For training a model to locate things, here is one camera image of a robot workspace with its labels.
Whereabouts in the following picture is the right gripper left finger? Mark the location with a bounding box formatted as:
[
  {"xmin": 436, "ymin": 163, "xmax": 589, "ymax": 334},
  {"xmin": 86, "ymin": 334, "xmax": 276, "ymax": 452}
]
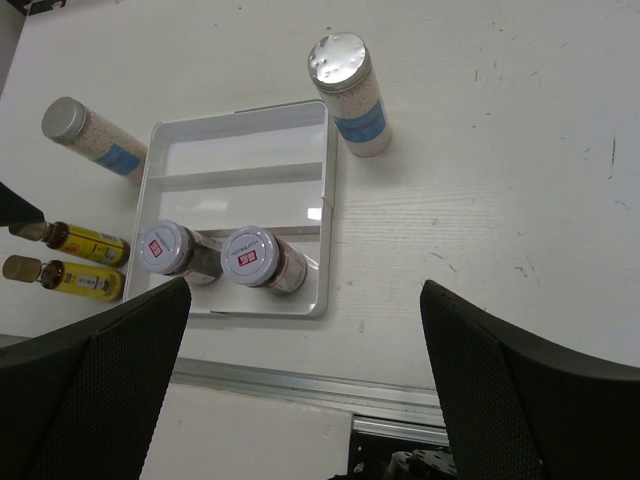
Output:
[{"xmin": 1, "ymin": 279, "xmax": 191, "ymax": 479}]

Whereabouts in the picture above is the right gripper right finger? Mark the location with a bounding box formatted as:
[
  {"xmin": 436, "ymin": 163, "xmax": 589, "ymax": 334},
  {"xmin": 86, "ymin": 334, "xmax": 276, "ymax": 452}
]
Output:
[{"xmin": 420, "ymin": 280, "xmax": 639, "ymax": 479}]

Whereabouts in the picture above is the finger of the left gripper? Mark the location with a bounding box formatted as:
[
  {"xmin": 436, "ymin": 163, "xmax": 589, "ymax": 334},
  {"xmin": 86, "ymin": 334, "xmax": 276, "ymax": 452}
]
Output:
[{"xmin": 0, "ymin": 183, "xmax": 45, "ymax": 225}]

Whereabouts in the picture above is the spice jar white lid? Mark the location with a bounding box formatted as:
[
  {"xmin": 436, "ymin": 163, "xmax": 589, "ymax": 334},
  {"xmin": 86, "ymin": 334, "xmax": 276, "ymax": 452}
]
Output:
[
  {"xmin": 221, "ymin": 226, "xmax": 308, "ymax": 294},
  {"xmin": 137, "ymin": 220, "xmax": 223, "ymax": 285}
]

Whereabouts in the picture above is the small yellow bottle rear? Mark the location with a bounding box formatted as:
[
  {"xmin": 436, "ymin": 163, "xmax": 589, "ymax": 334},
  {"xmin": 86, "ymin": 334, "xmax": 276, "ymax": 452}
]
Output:
[{"xmin": 8, "ymin": 221, "xmax": 130, "ymax": 268}]

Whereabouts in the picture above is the small yellow bottle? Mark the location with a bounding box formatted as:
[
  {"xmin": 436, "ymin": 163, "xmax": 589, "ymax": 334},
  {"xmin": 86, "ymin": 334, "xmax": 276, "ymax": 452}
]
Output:
[
  {"xmin": 2, "ymin": 255, "xmax": 126, "ymax": 302},
  {"xmin": 8, "ymin": 221, "xmax": 130, "ymax": 268}
]

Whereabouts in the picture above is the tall jar left blue label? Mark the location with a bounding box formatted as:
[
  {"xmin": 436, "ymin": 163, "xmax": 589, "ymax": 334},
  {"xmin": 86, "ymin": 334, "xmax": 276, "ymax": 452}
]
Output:
[{"xmin": 41, "ymin": 97, "xmax": 147, "ymax": 186}]

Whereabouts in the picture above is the tall jar blue label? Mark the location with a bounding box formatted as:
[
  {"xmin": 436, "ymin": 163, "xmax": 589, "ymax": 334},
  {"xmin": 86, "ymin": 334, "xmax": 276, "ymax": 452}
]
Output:
[
  {"xmin": 41, "ymin": 97, "xmax": 147, "ymax": 186},
  {"xmin": 307, "ymin": 32, "xmax": 392, "ymax": 158}
]

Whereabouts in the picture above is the small yellow bottle front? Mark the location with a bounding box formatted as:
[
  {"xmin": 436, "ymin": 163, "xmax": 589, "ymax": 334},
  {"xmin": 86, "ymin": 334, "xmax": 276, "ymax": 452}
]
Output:
[{"xmin": 2, "ymin": 255, "xmax": 126, "ymax": 302}]

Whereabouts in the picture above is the white divided organizer tray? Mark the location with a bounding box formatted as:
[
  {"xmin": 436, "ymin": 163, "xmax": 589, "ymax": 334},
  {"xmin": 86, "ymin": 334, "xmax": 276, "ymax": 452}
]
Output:
[{"xmin": 124, "ymin": 100, "xmax": 338, "ymax": 318}]

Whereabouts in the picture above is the tall jar right blue label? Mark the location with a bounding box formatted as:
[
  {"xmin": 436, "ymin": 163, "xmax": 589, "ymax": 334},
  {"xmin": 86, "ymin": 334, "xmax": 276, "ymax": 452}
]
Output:
[{"xmin": 307, "ymin": 32, "xmax": 392, "ymax": 158}]

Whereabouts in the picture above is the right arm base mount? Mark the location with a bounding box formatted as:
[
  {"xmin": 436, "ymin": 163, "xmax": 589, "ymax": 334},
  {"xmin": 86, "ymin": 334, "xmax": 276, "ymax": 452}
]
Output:
[{"xmin": 332, "ymin": 415, "xmax": 458, "ymax": 479}]

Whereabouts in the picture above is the front aluminium rail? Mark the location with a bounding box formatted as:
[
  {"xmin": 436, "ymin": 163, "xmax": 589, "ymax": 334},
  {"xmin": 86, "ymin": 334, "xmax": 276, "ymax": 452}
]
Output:
[{"xmin": 172, "ymin": 358, "xmax": 442, "ymax": 424}]

